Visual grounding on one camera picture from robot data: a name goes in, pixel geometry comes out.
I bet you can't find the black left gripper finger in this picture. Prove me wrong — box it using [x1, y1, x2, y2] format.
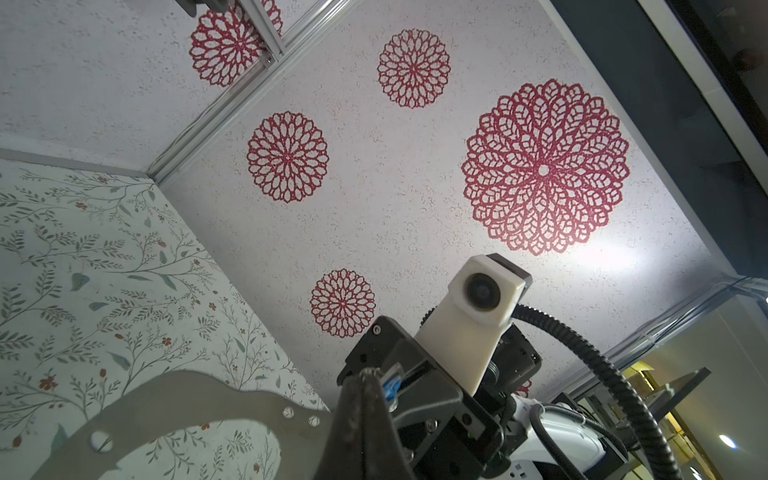
[314, 368, 414, 480]

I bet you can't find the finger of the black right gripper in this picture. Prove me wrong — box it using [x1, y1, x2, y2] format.
[382, 338, 504, 479]

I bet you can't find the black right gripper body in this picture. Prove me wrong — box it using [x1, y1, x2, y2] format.
[337, 316, 541, 479]

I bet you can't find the keyring bunch with blue tags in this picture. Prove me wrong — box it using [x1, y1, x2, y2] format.
[29, 362, 409, 480]

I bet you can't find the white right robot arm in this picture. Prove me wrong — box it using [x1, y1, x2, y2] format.
[337, 316, 628, 479]

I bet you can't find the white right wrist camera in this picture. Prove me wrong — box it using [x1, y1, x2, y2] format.
[415, 253, 532, 395]

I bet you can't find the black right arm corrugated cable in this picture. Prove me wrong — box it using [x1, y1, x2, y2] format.
[419, 303, 685, 480]

